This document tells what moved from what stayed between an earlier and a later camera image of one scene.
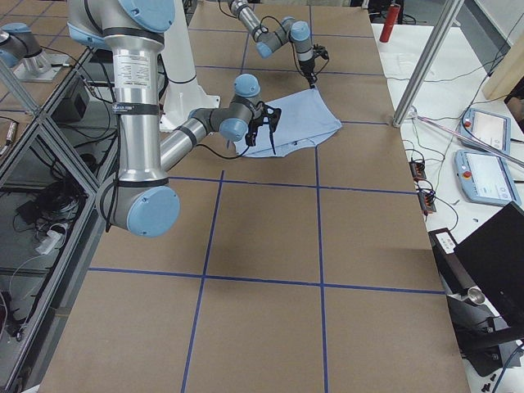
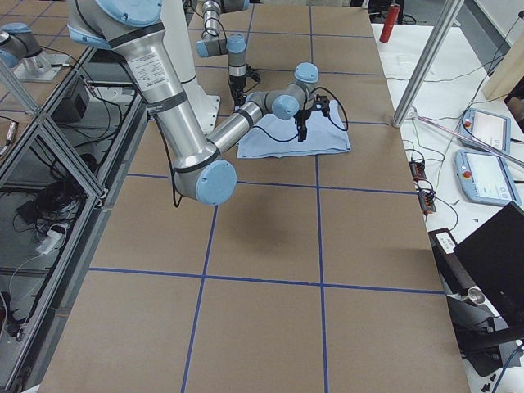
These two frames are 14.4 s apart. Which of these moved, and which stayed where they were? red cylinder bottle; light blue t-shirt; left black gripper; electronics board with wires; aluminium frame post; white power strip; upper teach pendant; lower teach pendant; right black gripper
Moved: right black gripper; left black gripper; light blue t-shirt
Stayed: white power strip; electronics board with wires; upper teach pendant; aluminium frame post; lower teach pendant; red cylinder bottle
